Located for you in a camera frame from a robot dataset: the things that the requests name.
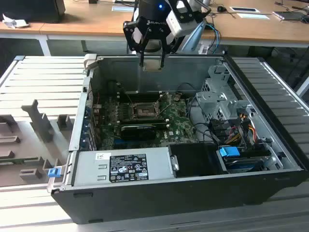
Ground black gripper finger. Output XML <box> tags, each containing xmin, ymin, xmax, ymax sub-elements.
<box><xmin>159</xmin><ymin>31</ymin><xmax>181</xmax><ymax>70</ymax></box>
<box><xmin>123</xmin><ymin>20</ymin><xmax>145</xmax><ymax>68</ymax></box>

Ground silver topped CPU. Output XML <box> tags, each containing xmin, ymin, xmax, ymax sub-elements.
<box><xmin>142</xmin><ymin>60</ymin><xmax>162</xmax><ymax>72</ymax></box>

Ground CPU socket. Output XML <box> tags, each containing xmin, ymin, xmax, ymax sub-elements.
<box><xmin>127</xmin><ymin>101</ymin><xmax>161</xmax><ymax>120</ymax></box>

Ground blue expansion slot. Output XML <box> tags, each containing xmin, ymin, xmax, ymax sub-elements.
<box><xmin>112</xmin><ymin>138</ymin><xmax>136</xmax><ymax>148</ymax></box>

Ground black plastic cover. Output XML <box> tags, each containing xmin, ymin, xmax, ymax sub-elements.
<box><xmin>168</xmin><ymin>142</ymin><xmax>227</xmax><ymax>178</ymax></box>

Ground wooden desk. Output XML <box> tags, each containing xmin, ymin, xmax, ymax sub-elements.
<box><xmin>0</xmin><ymin>0</ymin><xmax>309</xmax><ymax>49</ymax></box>

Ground metal drive cage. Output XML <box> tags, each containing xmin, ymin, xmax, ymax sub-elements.
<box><xmin>194</xmin><ymin>64</ymin><xmax>256</xmax><ymax>126</ymax></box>

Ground green motherboard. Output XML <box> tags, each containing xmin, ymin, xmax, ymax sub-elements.
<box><xmin>96</xmin><ymin>93</ymin><xmax>201</xmax><ymax>150</ymax></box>

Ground white framed tablet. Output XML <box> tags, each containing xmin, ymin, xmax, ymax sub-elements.
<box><xmin>229</xmin><ymin>6</ymin><xmax>261</xmax><ymax>13</ymax></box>

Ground green RAM stick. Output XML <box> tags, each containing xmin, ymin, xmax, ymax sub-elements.
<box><xmin>120</xmin><ymin>122</ymin><xmax>169</xmax><ymax>130</ymax></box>
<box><xmin>0</xmin><ymin>157</ymin><xmax>39</xmax><ymax>166</ymax></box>

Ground white paper sheet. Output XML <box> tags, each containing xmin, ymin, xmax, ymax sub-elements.
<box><xmin>236</xmin><ymin>12</ymin><xmax>271</xmax><ymax>20</ymax></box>

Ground black graphics card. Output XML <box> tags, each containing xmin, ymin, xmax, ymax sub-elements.
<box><xmin>120</xmin><ymin>124</ymin><xmax>157</xmax><ymax>141</ymax></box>

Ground black box on desk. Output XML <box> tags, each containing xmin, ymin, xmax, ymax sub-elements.
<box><xmin>0</xmin><ymin>0</ymin><xmax>66</xmax><ymax>24</ymax></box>

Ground crumpled white paper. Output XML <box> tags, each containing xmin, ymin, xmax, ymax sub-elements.
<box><xmin>1</xmin><ymin>13</ymin><xmax>29</xmax><ymax>29</ymax></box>

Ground grey notebook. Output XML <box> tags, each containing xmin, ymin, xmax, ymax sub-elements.
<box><xmin>272</xmin><ymin>9</ymin><xmax>307</xmax><ymax>21</ymax></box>

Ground hard disk in blue carrier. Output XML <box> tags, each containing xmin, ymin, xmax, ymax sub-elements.
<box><xmin>217</xmin><ymin>146</ymin><xmax>271</xmax><ymax>174</ymax></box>

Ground silver power supply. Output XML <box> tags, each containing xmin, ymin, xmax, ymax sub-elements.
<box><xmin>71</xmin><ymin>146</ymin><xmax>173</xmax><ymax>188</ymax></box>

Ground grey parts rack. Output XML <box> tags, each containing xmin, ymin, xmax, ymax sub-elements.
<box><xmin>0</xmin><ymin>99</ymin><xmax>75</xmax><ymax>187</ymax></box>

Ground black PC case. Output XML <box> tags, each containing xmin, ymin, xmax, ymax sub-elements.
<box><xmin>48</xmin><ymin>54</ymin><xmax>306</xmax><ymax>225</ymax></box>

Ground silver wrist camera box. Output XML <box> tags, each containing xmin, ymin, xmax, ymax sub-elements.
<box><xmin>166</xmin><ymin>9</ymin><xmax>196</xmax><ymax>38</ymax></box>

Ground blue cable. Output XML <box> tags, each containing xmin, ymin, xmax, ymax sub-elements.
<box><xmin>205</xmin><ymin>21</ymin><xmax>222</xmax><ymax>55</ymax></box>

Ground pale grey case handle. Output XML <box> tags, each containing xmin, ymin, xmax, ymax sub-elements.
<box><xmin>83</xmin><ymin>53</ymin><xmax>98</xmax><ymax>71</ymax></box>

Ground yellow and red wire bundle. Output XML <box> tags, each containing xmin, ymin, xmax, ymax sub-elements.
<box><xmin>226</xmin><ymin>113</ymin><xmax>259</xmax><ymax>148</ymax></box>

